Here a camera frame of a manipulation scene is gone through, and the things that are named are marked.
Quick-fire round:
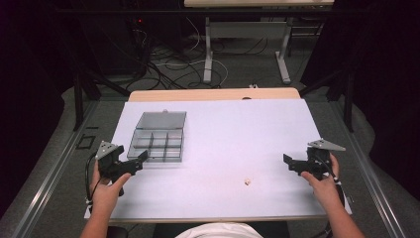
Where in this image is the black power strip red light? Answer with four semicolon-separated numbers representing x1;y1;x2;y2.
126;16;149;33

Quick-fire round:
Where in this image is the clear plastic compartment box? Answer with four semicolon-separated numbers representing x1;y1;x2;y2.
126;109;188;164

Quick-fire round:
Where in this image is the person's white shirt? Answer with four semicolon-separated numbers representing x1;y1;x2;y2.
174;221;265;238

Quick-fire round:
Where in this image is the person's right hand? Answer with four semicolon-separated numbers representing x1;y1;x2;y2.
300;153;344;213

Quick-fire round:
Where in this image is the white floor cable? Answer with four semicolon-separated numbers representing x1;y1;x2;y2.
154;16;230;88

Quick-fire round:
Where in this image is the white-legged desk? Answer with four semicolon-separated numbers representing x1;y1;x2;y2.
183;0;336;85

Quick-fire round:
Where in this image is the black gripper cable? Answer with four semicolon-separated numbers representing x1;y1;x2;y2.
84;152;101;203
316;154;347;210

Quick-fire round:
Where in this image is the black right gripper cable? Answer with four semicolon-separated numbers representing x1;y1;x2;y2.
316;154;347;210

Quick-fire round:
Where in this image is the white table mat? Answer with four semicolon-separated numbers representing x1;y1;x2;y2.
83;98;353;221

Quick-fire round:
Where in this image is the person's left hand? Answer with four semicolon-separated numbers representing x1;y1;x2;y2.
90;161;133;213

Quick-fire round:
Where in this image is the black metal stand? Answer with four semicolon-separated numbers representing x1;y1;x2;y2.
298;68;357;134
72;64;132;132

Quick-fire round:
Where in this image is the aluminium floor rail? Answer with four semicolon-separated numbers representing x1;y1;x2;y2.
329;100;408;238
11;100;101;238

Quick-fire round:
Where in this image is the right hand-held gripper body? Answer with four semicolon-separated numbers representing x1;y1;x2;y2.
295;138;347;181

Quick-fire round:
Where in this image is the bundle of black floor cables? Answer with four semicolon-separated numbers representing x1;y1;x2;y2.
130;19;269;91

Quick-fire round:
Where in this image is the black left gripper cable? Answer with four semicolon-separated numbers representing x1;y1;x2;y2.
84;152;101;203

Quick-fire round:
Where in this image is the dark curtain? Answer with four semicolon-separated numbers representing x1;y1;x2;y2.
299;0;420;201
0;0;77;220

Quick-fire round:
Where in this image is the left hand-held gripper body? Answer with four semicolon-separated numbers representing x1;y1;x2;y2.
95;141;139;196

